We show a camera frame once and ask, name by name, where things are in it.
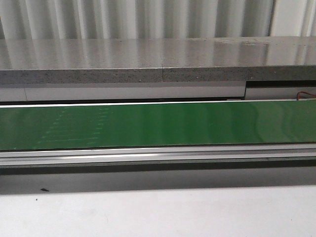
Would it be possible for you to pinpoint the green conveyor belt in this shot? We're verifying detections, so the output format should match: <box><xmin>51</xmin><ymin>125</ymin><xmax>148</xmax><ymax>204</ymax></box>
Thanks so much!
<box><xmin>0</xmin><ymin>100</ymin><xmax>316</xmax><ymax>151</ymax></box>

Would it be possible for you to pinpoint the grey stone counter slab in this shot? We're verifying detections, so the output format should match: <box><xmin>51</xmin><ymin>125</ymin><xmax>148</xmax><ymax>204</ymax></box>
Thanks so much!
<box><xmin>0</xmin><ymin>37</ymin><xmax>316</xmax><ymax>84</ymax></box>

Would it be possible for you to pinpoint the red wire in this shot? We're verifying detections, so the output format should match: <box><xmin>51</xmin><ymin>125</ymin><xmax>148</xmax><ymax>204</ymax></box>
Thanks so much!
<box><xmin>296</xmin><ymin>91</ymin><xmax>316</xmax><ymax>101</ymax></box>

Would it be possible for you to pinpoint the aluminium conveyor frame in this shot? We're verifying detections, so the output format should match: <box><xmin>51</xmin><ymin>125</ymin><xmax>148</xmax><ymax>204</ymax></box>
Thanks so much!
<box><xmin>0</xmin><ymin>101</ymin><xmax>316</xmax><ymax>166</ymax></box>

